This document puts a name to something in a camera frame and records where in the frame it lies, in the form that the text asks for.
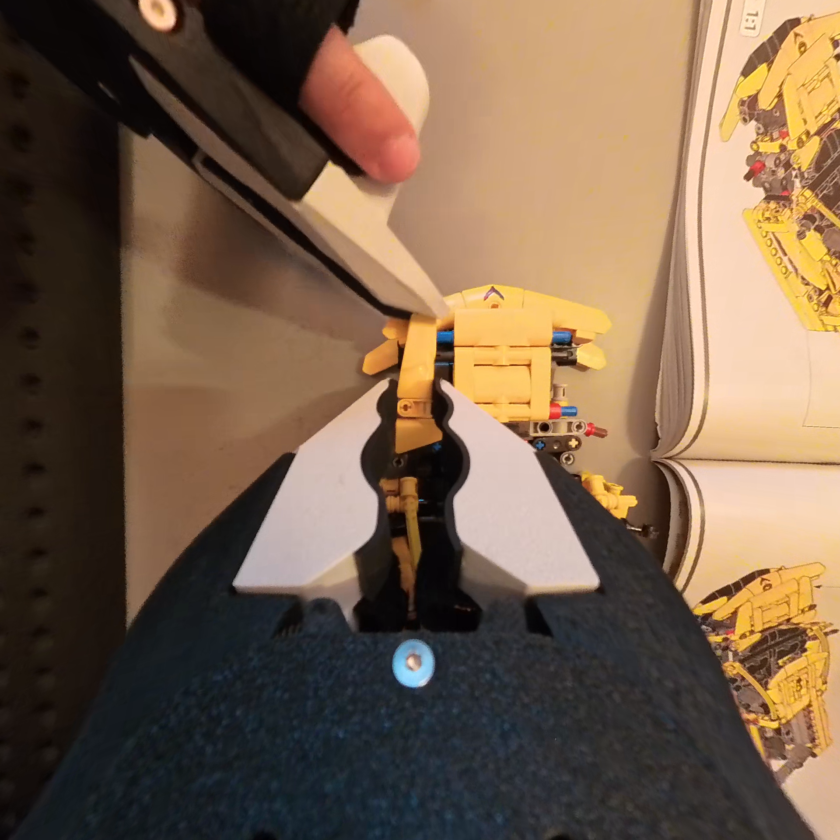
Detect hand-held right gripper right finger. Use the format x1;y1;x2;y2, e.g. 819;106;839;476
436;379;601;614

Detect person's left hand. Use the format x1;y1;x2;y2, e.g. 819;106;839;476
297;25;422;185

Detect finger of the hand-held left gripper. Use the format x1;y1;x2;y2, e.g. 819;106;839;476
294;163;448;320
193;152;396;315

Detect grey desk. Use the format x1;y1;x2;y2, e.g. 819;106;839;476
118;0;710;631

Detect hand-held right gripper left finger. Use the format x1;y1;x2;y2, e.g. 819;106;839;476
231;379;398;632

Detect yellow brick car model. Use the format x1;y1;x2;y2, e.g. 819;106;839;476
362;285;659;621

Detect open instruction booklet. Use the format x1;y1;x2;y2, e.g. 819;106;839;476
650;0;840;788

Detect black perforated panel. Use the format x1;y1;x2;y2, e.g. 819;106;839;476
0;0;132;821

